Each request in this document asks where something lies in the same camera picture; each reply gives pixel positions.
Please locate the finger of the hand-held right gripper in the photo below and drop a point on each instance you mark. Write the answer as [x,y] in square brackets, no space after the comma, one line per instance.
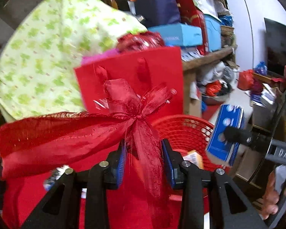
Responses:
[243,137]

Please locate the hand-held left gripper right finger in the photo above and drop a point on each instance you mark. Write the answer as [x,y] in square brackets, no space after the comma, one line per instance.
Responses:
[168,165]

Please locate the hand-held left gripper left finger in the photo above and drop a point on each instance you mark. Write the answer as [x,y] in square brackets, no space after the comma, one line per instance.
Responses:
[120,165]

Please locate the blue printed box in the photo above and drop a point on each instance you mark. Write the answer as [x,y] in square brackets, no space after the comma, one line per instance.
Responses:
[218,145]

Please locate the red plastic basket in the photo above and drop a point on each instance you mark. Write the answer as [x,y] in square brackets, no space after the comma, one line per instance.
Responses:
[188,128]

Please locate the red ribbon bow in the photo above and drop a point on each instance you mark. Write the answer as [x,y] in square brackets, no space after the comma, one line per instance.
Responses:
[62,136]

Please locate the person's right hand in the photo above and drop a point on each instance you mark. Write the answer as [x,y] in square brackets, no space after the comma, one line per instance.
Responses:
[270,195]

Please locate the small yellow carton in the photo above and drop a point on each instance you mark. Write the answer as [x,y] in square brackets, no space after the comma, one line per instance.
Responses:
[195,158]

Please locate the red knotted plastic bag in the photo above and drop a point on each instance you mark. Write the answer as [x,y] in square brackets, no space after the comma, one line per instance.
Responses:
[245,80]

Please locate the blue white wrapper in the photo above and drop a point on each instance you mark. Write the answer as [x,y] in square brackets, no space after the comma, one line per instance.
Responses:
[54,177]

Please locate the blue knotted plastic bag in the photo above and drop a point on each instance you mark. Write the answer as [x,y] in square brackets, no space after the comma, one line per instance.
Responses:
[261,68]

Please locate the wooden shelf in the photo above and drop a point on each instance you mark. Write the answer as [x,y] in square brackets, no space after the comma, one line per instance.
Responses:
[205,58]

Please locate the red paper gift bag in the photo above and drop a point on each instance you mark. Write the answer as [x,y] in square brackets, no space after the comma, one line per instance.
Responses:
[157,71]

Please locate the black television screen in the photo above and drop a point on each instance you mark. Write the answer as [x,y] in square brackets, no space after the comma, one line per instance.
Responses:
[281,45]

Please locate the red blanket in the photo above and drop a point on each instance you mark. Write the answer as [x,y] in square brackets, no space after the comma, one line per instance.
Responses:
[26,200]

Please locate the light blue tall box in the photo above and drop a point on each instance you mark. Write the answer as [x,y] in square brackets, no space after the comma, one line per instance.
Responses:
[213,33]

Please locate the magenta pillow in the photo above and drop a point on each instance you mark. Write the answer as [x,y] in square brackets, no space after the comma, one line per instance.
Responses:
[97,57]

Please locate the light blue flat box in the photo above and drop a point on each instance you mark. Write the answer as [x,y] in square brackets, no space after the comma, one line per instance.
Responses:
[178,34]

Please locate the shiny red plastic bag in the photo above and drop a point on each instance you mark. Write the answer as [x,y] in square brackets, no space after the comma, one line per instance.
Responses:
[140,40]

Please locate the red cardboard box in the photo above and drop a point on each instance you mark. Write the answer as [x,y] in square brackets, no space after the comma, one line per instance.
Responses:
[193,14]

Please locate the green floral quilt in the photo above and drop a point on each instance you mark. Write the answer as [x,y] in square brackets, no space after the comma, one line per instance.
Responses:
[50,40]

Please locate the navy blue bag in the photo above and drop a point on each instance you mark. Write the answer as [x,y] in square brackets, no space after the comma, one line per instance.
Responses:
[157,2]

